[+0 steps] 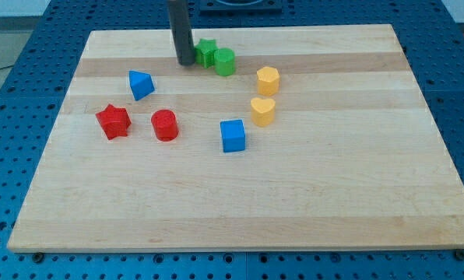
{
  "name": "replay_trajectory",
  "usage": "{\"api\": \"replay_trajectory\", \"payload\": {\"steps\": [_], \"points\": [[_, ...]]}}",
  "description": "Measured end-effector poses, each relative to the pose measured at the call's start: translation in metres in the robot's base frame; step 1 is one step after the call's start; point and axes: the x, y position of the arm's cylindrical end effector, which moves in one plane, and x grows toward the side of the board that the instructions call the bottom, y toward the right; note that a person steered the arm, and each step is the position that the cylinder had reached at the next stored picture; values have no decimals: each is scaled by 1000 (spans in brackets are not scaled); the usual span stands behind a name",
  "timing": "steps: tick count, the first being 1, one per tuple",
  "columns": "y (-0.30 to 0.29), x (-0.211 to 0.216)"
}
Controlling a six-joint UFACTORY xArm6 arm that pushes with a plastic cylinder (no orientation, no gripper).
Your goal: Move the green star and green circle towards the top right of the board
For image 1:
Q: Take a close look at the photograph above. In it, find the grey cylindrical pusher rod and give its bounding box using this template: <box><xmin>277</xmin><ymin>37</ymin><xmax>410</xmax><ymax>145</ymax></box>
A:
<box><xmin>167</xmin><ymin>0</ymin><xmax>195</xmax><ymax>66</ymax></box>

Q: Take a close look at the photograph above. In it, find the green star block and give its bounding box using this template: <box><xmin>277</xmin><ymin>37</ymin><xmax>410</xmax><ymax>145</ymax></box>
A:
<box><xmin>195</xmin><ymin>38</ymin><xmax>218</xmax><ymax>68</ymax></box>

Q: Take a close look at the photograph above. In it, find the green cylinder block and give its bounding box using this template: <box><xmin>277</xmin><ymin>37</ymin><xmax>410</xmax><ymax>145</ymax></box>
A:
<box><xmin>214</xmin><ymin>47</ymin><xmax>235</xmax><ymax>76</ymax></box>

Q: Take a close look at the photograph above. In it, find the red star block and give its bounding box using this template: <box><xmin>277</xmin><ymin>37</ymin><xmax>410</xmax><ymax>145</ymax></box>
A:
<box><xmin>96</xmin><ymin>103</ymin><xmax>132</xmax><ymax>140</ymax></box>

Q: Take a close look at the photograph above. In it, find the blue triangle block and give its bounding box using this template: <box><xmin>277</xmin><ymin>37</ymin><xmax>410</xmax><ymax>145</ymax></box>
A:
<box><xmin>128</xmin><ymin>70</ymin><xmax>155</xmax><ymax>101</ymax></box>

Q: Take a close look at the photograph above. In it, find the red cylinder block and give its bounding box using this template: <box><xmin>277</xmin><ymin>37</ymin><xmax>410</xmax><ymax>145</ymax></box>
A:
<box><xmin>151</xmin><ymin>109</ymin><xmax>179</xmax><ymax>142</ymax></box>

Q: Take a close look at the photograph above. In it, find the yellow hexagon block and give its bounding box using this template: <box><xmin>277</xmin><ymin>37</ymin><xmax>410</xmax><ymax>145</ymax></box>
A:
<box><xmin>257</xmin><ymin>66</ymin><xmax>280</xmax><ymax>96</ymax></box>

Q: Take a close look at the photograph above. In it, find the yellow heart block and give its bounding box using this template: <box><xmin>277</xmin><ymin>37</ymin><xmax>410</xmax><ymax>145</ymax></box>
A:
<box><xmin>250</xmin><ymin>97</ymin><xmax>276</xmax><ymax>127</ymax></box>

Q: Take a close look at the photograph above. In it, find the blue cube block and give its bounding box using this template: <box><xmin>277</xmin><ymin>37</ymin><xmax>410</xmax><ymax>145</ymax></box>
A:
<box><xmin>220</xmin><ymin>119</ymin><xmax>246</xmax><ymax>152</ymax></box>

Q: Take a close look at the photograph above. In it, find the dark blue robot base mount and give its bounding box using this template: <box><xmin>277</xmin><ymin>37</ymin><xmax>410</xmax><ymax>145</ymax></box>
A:
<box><xmin>196</xmin><ymin>0</ymin><xmax>283</xmax><ymax>14</ymax></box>

